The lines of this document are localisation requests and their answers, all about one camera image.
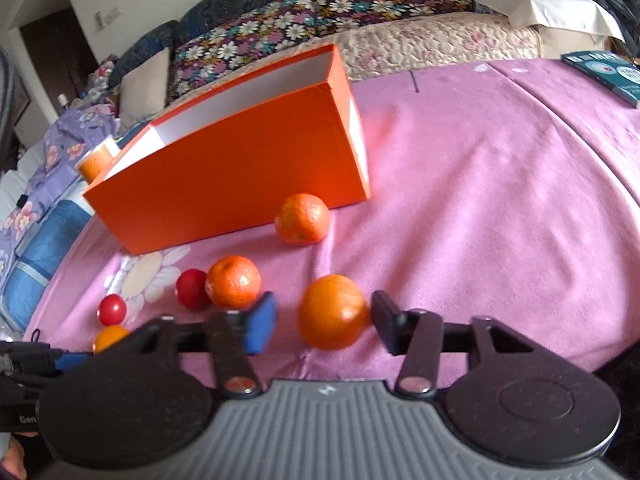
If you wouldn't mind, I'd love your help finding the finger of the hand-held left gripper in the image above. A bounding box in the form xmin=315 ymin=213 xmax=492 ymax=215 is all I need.
xmin=54 ymin=352 xmax=95 ymax=374

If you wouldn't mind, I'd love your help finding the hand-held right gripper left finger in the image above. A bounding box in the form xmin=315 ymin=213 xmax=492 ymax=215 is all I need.
xmin=135 ymin=291 xmax=278 ymax=401

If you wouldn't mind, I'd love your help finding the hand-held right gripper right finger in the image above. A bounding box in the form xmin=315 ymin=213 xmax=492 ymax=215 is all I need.
xmin=370 ymin=290 xmax=522 ymax=402

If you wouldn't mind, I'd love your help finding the large orange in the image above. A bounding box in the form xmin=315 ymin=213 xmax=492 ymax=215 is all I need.
xmin=298 ymin=274 xmax=371 ymax=351

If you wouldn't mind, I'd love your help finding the orange cardboard box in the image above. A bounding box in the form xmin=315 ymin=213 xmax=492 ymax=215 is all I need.
xmin=82 ymin=44 xmax=372 ymax=256

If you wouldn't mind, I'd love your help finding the person's left hand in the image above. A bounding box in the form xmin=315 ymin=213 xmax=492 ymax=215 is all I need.
xmin=0 ymin=437 xmax=27 ymax=480

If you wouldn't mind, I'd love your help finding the small kumquat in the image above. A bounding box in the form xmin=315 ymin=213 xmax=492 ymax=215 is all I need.
xmin=93 ymin=325 xmax=131 ymax=354

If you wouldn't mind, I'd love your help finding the glossy tangerine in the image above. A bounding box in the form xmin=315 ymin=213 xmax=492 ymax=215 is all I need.
xmin=205 ymin=255 xmax=263 ymax=311

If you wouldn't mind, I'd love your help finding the small red tomato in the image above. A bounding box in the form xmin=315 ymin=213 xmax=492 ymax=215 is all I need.
xmin=98 ymin=294 xmax=126 ymax=327

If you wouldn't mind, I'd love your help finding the red plum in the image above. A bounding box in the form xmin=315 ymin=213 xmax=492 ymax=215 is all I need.
xmin=175 ymin=268 xmax=211 ymax=312

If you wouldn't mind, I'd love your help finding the orange with dark stem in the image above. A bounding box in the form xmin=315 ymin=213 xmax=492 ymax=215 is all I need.
xmin=274 ymin=193 xmax=331 ymax=247

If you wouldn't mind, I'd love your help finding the blue striped blanket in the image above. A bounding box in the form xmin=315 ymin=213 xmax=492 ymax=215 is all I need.
xmin=0 ymin=199 xmax=94 ymax=333

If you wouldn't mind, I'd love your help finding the pink tablecloth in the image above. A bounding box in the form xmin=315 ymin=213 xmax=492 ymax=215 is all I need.
xmin=22 ymin=57 xmax=640 ymax=386

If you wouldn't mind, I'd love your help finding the orange speckled canister white lid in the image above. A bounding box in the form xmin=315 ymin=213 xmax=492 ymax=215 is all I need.
xmin=79 ymin=142 xmax=121 ymax=184

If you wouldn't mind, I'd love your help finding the purple floral cloth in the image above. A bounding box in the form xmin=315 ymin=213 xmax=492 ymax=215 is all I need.
xmin=0 ymin=109 xmax=122 ymax=263

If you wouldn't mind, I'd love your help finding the beige pillow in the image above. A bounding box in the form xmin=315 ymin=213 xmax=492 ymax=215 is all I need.
xmin=119 ymin=47 xmax=172 ymax=129

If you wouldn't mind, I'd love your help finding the beige quilted bedspread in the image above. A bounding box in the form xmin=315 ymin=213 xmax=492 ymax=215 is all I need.
xmin=320 ymin=11 xmax=542 ymax=84

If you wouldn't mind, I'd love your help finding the floral dark pillow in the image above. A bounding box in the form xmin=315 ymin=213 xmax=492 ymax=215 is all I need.
xmin=106 ymin=0 xmax=463 ymax=88

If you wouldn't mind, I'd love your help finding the teal book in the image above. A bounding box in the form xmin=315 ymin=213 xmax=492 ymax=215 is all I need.
xmin=561 ymin=50 xmax=640 ymax=109

